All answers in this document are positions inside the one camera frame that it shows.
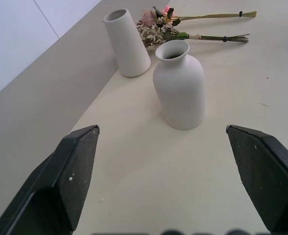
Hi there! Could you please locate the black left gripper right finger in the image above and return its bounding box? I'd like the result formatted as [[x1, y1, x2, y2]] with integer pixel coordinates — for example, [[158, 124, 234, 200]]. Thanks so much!
[[226, 124, 288, 235]]

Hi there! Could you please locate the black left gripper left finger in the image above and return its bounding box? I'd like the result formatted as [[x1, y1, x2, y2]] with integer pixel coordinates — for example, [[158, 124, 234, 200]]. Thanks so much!
[[0, 124, 100, 235]]

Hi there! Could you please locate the round white flared-neck vase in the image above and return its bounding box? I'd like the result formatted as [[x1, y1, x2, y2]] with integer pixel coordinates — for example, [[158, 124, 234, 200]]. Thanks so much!
[[152, 40, 206, 131]]

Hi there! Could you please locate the tall white cylindrical vase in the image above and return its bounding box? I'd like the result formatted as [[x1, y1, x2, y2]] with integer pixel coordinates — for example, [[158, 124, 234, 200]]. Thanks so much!
[[102, 8, 151, 78]]

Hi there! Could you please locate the white baby's-breath flower bunch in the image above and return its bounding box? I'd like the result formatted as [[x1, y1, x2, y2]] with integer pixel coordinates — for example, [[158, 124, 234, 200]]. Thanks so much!
[[136, 20, 250, 51]]

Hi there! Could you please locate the pink rose flower bunch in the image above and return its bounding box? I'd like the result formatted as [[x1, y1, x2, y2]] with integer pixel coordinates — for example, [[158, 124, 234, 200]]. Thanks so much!
[[141, 6, 258, 27]]

